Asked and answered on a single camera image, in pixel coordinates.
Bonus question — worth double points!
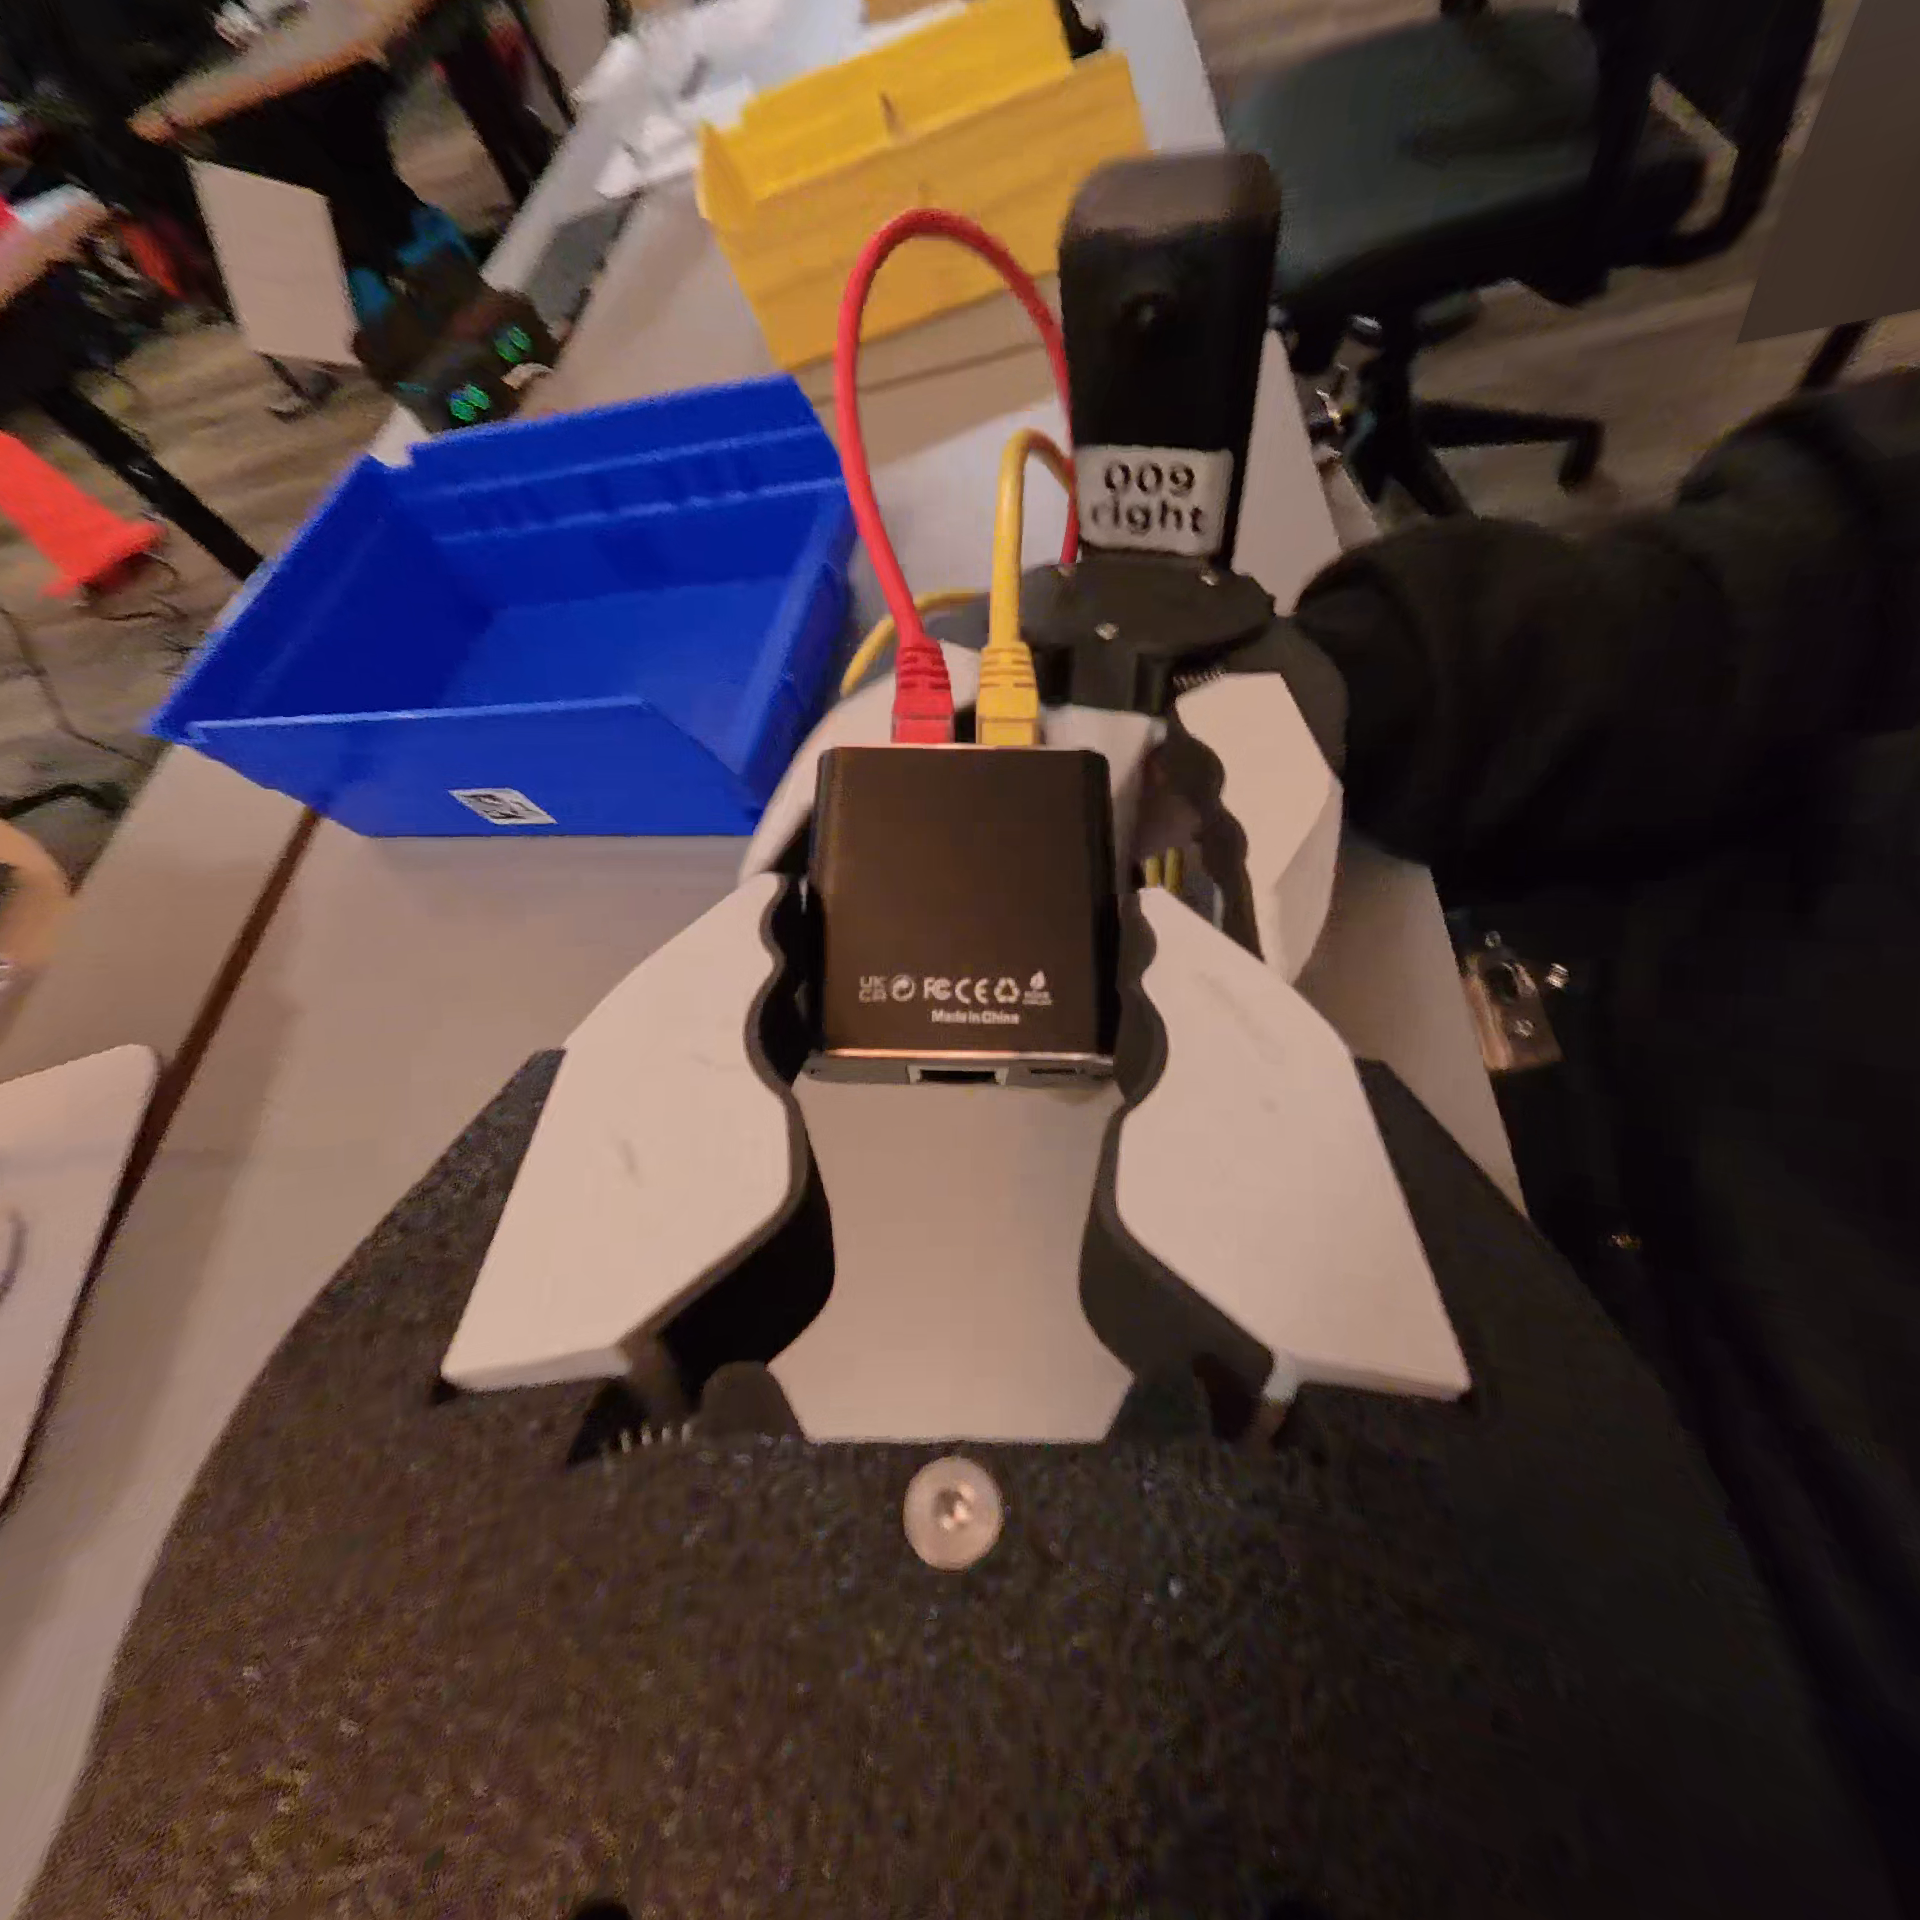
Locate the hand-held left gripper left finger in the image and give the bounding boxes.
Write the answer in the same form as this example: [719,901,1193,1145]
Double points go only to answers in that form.
[440,870,838,1389]

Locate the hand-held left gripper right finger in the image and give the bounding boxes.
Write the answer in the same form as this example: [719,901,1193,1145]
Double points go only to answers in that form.
[1079,884,1474,1403]

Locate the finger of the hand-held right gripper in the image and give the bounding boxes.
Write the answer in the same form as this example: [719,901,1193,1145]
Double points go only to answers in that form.
[743,767,824,886]
[1143,671,1346,981]

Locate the black network adapter box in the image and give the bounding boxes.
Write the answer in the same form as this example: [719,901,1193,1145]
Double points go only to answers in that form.
[803,746,1124,1086]

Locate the yellow network cable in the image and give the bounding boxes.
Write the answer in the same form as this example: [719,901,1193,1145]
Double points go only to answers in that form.
[840,429,1082,747]

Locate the red network cable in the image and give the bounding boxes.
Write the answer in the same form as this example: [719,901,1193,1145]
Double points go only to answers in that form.
[833,211,1082,747]

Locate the person's right forearm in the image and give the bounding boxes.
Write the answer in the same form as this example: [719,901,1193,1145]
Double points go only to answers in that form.
[1294,374,1920,903]

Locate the blue plastic bin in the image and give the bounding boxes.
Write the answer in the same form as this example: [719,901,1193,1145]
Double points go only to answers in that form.
[147,374,860,839]

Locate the small metal latch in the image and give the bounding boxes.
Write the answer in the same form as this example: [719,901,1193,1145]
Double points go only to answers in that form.
[1458,931,1569,1069]

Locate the yellow plastic bin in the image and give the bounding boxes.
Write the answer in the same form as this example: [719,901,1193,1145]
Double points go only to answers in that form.
[698,0,1151,369]

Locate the dark office chair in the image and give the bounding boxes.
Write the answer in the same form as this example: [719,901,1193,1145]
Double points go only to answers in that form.
[1224,0,1802,518]

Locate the white papers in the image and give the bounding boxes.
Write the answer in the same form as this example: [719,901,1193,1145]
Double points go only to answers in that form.
[598,30,783,201]

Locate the white rounded board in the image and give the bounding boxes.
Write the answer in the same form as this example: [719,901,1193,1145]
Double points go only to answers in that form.
[0,1045,160,1508]

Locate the black device with green lights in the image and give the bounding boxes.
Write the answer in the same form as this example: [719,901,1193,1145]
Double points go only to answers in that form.
[355,246,561,434]

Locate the white side panel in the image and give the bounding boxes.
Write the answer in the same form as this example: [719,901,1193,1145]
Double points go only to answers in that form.
[192,161,367,371]

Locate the orange cone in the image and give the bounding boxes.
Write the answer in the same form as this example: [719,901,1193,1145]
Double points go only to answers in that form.
[0,431,164,598]

